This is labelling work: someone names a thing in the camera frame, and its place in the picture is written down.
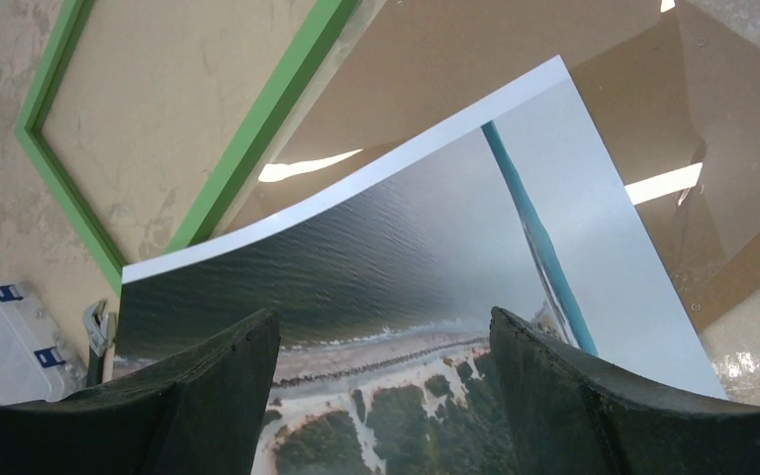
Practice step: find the clear glass pane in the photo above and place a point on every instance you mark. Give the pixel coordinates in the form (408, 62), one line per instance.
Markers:
(734, 131)

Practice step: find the green picture frame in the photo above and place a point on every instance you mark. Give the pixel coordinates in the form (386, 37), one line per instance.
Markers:
(280, 95)

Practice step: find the clear plastic organizer box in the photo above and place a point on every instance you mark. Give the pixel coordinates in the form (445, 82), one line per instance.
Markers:
(36, 361)

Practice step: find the black adjustable wrench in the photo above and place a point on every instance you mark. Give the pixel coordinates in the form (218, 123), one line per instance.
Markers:
(101, 329)

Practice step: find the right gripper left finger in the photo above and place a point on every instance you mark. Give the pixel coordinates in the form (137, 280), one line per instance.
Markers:
(199, 411)

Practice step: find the brown frame backing board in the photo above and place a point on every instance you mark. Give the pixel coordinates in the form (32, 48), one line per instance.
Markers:
(452, 65)

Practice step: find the landscape photo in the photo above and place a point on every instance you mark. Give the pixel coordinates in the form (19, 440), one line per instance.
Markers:
(384, 284)

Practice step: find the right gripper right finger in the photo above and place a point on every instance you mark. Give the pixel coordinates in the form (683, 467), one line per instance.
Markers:
(570, 412)

